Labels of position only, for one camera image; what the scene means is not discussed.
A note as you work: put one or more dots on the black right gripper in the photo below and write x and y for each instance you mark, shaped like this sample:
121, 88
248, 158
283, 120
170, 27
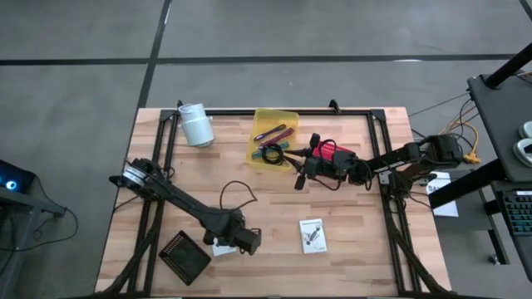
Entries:
332, 168

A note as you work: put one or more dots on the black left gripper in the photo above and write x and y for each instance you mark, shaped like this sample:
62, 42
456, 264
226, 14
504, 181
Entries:
224, 228

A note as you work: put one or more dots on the white printed booklet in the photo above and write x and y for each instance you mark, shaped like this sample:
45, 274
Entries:
313, 236
222, 250

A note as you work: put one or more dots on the purple pen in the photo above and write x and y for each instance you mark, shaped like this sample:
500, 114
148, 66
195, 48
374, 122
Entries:
269, 133

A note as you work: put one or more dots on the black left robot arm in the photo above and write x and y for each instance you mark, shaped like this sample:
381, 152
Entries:
178, 197

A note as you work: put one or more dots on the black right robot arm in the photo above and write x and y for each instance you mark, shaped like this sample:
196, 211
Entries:
395, 160

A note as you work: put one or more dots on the yellow translucent plastic bin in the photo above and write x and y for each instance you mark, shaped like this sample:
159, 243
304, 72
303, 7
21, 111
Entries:
270, 118

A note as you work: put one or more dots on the red plastic basket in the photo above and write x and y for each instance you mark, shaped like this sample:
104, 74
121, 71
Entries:
334, 148

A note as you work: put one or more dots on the black mesh basket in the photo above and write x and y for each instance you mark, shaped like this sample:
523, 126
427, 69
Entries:
185, 257

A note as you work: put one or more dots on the white paper sheet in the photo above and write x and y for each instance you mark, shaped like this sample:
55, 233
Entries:
446, 207

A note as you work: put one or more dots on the grey side desk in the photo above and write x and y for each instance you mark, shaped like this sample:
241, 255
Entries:
498, 124

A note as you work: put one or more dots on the computer case with blue light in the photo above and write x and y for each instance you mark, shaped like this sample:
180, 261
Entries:
14, 178

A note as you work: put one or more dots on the white rounded device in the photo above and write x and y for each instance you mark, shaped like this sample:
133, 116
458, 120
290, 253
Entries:
523, 153
527, 130

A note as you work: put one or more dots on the black backlit keyboard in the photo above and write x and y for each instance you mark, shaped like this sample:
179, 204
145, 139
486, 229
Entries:
519, 214

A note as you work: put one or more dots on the black pole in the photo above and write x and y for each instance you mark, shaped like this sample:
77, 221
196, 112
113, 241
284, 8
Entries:
509, 66

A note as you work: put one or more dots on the grey cart frame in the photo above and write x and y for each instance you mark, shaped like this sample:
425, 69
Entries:
25, 207

